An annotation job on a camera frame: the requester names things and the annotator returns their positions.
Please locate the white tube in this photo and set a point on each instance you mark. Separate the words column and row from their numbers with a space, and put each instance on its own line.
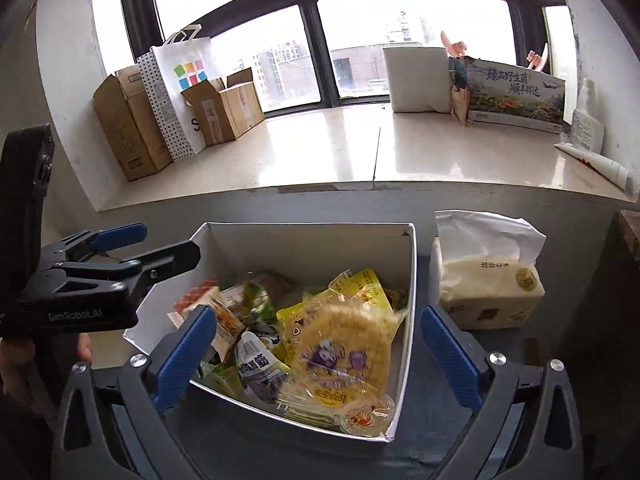
column 595, row 162

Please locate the clear yellow bean packet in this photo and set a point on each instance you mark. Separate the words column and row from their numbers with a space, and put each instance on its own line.
column 340, row 345

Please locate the small brown cardboard box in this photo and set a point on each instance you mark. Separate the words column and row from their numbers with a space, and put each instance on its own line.
column 245, row 105

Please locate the open labelled cardboard box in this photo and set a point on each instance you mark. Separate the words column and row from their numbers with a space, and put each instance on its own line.
column 210, row 115

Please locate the large yellow snack bag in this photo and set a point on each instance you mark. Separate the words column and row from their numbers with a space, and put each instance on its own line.
column 367, row 287

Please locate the dotted white paper bag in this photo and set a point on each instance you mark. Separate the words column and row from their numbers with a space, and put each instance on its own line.
column 170, row 105

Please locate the clear jelly cup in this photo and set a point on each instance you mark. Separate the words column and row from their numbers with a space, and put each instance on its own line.
column 365, row 417

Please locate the small brown paper bag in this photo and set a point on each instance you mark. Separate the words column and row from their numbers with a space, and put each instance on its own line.
column 457, row 105

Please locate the landscape printed box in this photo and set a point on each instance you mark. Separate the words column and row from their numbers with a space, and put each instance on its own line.
column 515, row 100

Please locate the person's left hand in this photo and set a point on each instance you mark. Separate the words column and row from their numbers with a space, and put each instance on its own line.
column 20, row 375

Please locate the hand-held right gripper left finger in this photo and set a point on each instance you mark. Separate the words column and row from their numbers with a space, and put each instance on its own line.
column 182, row 355

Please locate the plain white box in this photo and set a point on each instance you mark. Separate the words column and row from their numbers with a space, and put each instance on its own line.
column 417, row 80

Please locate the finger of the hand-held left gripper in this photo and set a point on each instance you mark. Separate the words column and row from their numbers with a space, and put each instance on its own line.
column 120, row 236
column 165, row 257

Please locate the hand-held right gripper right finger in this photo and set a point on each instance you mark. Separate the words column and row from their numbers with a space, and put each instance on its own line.
column 450, row 355

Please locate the reddish brown snack packet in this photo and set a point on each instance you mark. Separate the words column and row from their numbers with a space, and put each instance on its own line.
column 272, row 282

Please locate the grey packet dark print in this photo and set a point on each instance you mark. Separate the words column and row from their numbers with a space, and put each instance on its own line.
column 260, row 365

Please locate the black window frame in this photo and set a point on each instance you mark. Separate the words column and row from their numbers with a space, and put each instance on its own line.
column 307, row 50

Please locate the white cardboard box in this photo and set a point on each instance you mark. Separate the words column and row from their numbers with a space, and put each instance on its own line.
column 300, row 250

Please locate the beige stone windowsill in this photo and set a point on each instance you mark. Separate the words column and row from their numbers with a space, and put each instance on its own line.
column 325, row 150

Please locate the blue grey fabric seat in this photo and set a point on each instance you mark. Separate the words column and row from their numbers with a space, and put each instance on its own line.
column 425, row 440

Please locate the tall brown cardboard box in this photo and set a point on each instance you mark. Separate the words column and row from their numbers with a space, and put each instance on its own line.
column 135, row 130

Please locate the orange red snack packet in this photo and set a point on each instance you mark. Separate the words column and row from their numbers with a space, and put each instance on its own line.
column 197, row 300

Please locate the soft tissue pack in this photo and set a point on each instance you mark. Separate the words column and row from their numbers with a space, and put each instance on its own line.
column 480, row 285

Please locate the light green snack packet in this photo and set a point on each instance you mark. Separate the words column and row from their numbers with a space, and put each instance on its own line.
column 250, row 297

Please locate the wooden furniture edge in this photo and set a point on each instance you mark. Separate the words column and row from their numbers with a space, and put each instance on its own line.
column 631, row 230

